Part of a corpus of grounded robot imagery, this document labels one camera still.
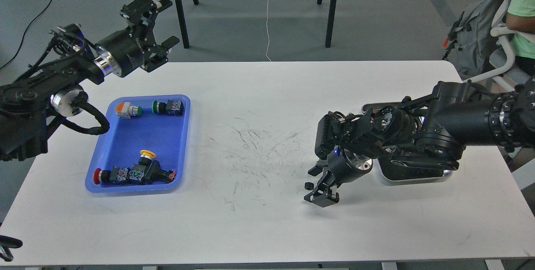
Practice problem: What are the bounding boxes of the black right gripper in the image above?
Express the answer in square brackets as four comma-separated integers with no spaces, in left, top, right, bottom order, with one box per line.
[303,147,373,207]

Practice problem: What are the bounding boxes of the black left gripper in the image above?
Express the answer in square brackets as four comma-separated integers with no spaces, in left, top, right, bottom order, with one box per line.
[95,0,180,78]

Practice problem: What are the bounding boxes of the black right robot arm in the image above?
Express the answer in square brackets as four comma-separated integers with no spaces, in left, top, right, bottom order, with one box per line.
[304,77,534,207]

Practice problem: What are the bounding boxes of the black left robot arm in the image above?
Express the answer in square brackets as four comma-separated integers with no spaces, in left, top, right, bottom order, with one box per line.
[0,0,180,161]

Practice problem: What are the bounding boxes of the silver metal tray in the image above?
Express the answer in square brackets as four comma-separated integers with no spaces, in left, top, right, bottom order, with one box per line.
[362,102,462,183]

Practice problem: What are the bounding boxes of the blue plastic tray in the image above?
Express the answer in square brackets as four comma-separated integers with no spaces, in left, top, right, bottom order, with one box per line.
[85,94,191,196]

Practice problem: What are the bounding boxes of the orange white push button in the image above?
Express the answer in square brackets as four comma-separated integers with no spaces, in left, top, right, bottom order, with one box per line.
[115,101,142,119]

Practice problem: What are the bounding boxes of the grey backpack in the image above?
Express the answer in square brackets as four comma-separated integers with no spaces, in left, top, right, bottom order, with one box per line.
[443,0,515,80]

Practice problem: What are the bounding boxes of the person in green shirt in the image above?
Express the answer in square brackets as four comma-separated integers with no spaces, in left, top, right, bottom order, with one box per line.
[506,0,535,76]

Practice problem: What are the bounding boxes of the green push button switch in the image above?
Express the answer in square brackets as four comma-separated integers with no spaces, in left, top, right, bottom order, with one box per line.
[151,100,185,117]

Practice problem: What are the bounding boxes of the black floor cable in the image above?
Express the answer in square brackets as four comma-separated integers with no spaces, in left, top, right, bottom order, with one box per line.
[0,0,109,70]

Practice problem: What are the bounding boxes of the yellow push button switch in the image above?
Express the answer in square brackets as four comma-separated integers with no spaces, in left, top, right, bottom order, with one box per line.
[138,150,156,167]

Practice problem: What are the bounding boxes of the black switch with red terminals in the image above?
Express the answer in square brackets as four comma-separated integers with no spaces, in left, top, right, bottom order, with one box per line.
[127,160,176,186]

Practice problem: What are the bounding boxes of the red push button switch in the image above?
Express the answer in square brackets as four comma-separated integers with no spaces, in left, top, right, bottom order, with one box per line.
[92,167,130,185]

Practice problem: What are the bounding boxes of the white chair frame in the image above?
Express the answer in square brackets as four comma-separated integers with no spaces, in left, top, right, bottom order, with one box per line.
[463,0,534,92]

